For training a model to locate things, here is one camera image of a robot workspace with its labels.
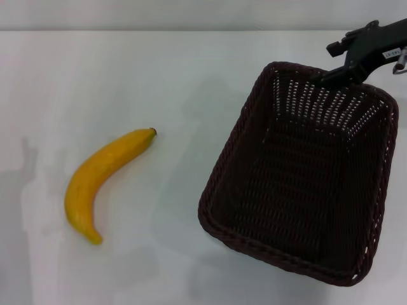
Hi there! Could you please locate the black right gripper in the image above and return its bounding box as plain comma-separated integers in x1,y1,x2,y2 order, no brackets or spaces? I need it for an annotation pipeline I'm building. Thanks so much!
310,17,407,86

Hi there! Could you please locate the dark brown woven basket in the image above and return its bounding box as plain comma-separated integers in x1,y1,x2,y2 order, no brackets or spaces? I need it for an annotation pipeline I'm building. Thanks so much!
197,61,399,287

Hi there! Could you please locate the yellow banana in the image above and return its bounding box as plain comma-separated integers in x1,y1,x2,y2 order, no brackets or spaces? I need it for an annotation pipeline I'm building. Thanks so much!
64,127,158,245

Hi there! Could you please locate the silver cable connector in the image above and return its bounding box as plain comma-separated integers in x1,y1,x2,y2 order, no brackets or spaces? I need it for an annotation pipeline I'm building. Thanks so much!
392,47,407,74

